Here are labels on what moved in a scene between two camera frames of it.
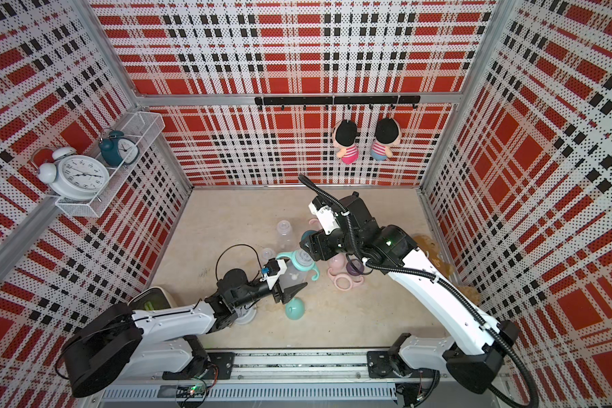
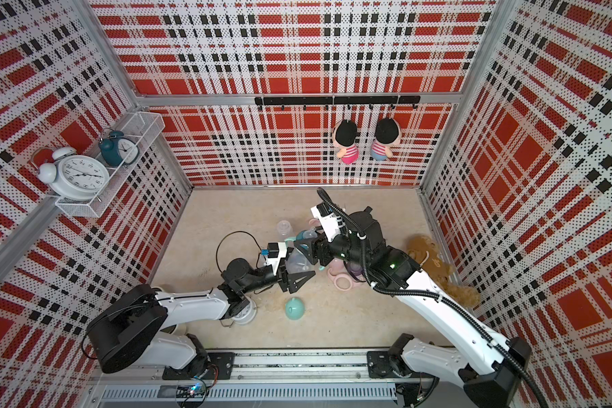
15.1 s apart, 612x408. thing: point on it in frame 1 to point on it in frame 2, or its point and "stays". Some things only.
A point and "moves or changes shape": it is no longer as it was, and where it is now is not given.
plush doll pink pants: [344, 137] stays
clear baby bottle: [298, 263] stays
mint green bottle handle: [299, 266] moves or changes shape
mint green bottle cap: [295, 308] stays
